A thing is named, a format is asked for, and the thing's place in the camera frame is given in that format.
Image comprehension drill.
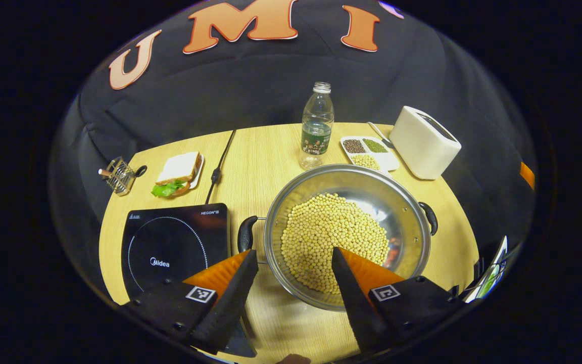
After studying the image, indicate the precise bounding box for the pile of yellow soybeans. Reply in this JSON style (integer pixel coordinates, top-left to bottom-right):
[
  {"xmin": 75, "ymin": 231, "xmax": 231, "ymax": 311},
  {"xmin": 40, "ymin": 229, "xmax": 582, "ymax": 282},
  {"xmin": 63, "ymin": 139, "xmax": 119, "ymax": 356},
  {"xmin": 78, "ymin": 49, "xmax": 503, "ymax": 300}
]
[{"xmin": 281, "ymin": 193, "xmax": 391, "ymax": 295}]

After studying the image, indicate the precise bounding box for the white framed screen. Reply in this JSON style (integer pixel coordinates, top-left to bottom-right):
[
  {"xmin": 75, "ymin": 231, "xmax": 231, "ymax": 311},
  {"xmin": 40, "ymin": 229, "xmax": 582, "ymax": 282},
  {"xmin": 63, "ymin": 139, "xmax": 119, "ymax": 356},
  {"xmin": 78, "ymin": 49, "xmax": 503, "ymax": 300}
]
[{"xmin": 465, "ymin": 235, "xmax": 508, "ymax": 304}]

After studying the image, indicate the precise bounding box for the metal spoon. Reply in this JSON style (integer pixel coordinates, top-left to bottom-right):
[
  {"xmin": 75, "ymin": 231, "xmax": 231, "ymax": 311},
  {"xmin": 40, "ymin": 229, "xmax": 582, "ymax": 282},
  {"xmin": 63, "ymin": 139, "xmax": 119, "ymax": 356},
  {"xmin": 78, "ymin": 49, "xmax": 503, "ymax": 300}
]
[{"xmin": 367, "ymin": 121, "xmax": 396, "ymax": 150}]

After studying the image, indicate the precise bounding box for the black induction cooktop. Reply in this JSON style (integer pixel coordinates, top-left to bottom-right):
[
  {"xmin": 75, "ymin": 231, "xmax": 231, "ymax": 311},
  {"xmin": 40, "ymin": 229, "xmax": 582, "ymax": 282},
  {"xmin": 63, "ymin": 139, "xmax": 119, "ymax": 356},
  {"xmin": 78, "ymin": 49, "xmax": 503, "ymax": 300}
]
[{"xmin": 121, "ymin": 203, "xmax": 258, "ymax": 358}]

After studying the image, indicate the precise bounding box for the white plate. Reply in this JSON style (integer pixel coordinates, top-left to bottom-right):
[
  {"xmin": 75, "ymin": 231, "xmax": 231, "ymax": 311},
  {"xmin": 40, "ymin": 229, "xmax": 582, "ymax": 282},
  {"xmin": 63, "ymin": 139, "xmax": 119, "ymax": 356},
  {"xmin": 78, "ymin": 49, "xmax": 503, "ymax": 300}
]
[{"xmin": 185, "ymin": 153, "xmax": 205, "ymax": 192}]

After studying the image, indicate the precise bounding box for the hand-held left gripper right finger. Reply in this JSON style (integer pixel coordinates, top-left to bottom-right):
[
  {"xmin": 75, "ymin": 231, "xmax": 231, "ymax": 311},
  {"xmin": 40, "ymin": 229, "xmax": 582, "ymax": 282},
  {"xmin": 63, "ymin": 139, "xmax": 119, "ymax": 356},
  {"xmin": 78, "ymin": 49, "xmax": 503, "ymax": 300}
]
[{"xmin": 331, "ymin": 246, "xmax": 466, "ymax": 355}]

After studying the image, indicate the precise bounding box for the white toaster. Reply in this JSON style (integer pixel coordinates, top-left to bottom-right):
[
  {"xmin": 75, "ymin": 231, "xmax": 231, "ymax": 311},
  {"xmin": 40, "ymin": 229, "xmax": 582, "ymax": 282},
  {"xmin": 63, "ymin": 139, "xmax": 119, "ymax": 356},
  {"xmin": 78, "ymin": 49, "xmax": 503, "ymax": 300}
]
[{"xmin": 390, "ymin": 106, "xmax": 462, "ymax": 180}]

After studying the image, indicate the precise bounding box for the steel pot with black handles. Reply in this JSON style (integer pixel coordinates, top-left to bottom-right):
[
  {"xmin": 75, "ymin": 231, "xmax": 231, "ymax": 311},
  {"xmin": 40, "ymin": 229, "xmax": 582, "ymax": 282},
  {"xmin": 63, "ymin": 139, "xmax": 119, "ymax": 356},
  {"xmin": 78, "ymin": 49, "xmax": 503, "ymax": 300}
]
[{"xmin": 237, "ymin": 163, "xmax": 439, "ymax": 312}]

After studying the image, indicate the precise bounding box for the white divided bean tray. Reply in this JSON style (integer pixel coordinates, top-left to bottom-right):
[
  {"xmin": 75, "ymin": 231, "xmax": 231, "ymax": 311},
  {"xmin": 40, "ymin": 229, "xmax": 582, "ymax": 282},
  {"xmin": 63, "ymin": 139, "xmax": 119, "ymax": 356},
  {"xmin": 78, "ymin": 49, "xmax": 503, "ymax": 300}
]
[{"xmin": 340, "ymin": 135, "xmax": 400, "ymax": 173}]

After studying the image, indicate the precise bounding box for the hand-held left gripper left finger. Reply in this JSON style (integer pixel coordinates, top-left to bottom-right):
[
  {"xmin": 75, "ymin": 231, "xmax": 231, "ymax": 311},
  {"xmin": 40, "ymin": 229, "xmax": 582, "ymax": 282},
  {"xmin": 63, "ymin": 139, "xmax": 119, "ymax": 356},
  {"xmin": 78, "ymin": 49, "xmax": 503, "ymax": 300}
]
[{"xmin": 118, "ymin": 249, "xmax": 260, "ymax": 356}]

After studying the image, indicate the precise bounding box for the black power cable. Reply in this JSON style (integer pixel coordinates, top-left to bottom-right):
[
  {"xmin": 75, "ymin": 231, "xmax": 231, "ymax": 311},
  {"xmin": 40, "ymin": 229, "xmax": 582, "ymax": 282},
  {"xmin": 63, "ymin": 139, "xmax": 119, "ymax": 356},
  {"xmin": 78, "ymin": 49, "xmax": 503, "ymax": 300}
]
[{"xmin": 205, "ymin": 130, "xmax": 237, "ymax": 205}]

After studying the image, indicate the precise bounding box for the clear plastic water bottle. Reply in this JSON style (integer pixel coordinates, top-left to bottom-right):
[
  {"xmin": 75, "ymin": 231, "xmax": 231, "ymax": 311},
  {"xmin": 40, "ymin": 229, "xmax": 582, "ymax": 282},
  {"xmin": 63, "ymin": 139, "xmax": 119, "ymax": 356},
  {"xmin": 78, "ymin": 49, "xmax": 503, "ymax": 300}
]
[{"xmin": 299, "ymin": 82, "xmax": 335, "ymax": 170}]

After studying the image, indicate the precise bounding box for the small wire rack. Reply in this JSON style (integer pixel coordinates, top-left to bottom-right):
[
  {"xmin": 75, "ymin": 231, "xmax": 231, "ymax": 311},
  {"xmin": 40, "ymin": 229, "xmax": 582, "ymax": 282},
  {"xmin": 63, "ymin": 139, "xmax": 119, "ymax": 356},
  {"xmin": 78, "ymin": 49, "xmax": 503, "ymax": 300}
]
[{"xmin": 98, "ymin": 157, "xmax": 137, "ymax": 196}]

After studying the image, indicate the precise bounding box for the sandwich with lettuce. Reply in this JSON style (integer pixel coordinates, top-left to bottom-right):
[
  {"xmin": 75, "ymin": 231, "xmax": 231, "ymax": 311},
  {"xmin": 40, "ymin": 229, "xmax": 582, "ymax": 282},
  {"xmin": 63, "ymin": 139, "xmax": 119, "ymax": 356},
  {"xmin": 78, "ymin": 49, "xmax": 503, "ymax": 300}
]
[{"xmin": 151, "ymin": 152, "xmax": 202, "ymax": 198}]

